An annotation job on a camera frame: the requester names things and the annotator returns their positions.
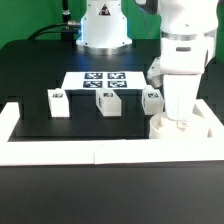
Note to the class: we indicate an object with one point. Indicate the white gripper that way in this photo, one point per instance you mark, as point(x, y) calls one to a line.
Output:
point(180, 91)

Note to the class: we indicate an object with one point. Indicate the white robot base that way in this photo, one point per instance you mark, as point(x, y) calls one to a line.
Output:
point(103, 28)

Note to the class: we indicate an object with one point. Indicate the white U-shaped boundary fence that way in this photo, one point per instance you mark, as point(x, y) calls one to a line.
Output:
point(108, 152)

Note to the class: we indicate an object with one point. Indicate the white round stool seat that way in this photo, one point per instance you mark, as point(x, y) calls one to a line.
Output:
point(161, 127)

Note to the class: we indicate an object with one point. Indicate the white sheet with tags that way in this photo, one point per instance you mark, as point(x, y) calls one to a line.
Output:
point(110, 80)

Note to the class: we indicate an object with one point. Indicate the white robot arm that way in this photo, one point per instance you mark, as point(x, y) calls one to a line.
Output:
point(188, 41)

